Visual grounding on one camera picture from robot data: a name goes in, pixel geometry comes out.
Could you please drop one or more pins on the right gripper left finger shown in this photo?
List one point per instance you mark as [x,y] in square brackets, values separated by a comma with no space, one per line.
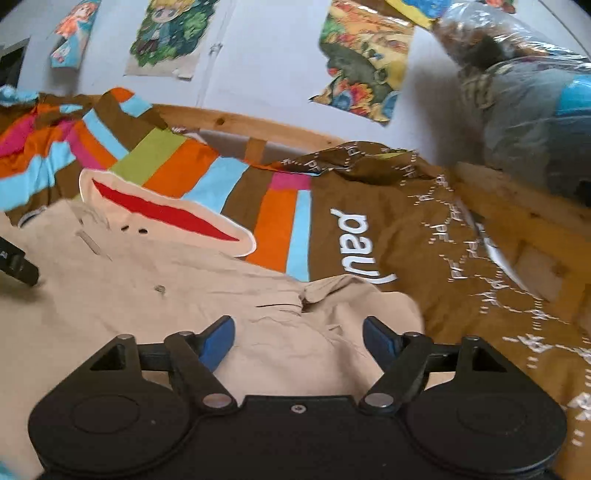
[194,358]

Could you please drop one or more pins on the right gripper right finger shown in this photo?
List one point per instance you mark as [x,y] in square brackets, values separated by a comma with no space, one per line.
[403,359]

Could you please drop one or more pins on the beige hooded zip jacket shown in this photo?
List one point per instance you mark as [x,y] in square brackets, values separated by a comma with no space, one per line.
[292,338]

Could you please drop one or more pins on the plastic bag of clothes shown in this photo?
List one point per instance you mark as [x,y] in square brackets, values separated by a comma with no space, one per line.
[529,98]

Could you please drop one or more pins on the colourful striped monkey duvet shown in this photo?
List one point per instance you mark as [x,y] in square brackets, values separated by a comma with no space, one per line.
[47,156]

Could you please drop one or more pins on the brown PF patterned pillow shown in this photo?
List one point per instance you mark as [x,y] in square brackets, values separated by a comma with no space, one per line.
[367,162]

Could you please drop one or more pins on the small curled girl poster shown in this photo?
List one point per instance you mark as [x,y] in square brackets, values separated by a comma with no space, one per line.
[74,30]

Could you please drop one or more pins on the blond boy drawing poster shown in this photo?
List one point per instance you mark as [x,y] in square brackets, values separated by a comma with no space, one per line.
[168,40]

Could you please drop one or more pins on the landscape drawing poster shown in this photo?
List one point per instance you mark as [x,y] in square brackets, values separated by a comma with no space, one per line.
[367,56]

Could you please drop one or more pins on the yellow blue top poster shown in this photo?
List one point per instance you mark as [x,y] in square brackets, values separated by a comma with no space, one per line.
[424,12]

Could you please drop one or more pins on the wooden bed frame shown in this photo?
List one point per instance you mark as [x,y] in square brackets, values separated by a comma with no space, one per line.
[359,208]

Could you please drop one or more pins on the white wall pipe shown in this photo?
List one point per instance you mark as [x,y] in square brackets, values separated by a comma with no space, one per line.
[214,48]

